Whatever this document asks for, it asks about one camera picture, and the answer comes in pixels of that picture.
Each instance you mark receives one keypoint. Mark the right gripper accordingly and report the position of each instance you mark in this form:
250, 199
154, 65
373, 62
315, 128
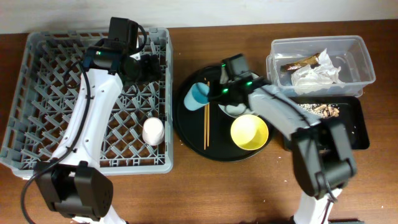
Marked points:
214, 96

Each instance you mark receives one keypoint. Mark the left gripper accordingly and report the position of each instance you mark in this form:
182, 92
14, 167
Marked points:
152, 66

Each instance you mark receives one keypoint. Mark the grey plate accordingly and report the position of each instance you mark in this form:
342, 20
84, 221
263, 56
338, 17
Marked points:
236, 110

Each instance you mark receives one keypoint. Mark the wooden chopstick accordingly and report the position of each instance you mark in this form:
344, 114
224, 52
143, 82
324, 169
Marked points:
205, 126
208, 134

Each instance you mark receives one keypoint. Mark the blue plastic cup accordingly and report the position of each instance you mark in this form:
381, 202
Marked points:
197, 97

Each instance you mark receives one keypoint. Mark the yellow bowl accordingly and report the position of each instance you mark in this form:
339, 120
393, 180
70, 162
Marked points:
249, 132

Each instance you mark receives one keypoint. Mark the pink plastic cup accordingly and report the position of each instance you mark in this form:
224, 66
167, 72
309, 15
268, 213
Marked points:
153, 131

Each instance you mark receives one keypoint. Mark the brown coffee sachet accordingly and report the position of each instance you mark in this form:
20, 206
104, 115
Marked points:
312, 61

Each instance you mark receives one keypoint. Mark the white napkin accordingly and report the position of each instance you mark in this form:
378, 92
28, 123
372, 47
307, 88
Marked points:
308, 79

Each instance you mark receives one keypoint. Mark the food scraps and rice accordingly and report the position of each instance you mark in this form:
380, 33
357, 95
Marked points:
322, 110

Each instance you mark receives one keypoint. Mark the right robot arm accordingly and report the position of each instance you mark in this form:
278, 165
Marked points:
321, 151

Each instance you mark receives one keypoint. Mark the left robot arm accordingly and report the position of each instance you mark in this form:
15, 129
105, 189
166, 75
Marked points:
71, 182

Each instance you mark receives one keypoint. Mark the grey dishwasher rack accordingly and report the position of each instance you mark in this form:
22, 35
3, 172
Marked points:
42, 107

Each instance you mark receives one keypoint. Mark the round black tray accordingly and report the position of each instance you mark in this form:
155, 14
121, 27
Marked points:
189, 125

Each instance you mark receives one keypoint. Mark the clear plastic bin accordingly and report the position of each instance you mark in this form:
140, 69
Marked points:
347, 52

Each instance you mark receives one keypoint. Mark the black rectangular tray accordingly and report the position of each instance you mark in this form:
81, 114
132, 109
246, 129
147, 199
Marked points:
351, 115

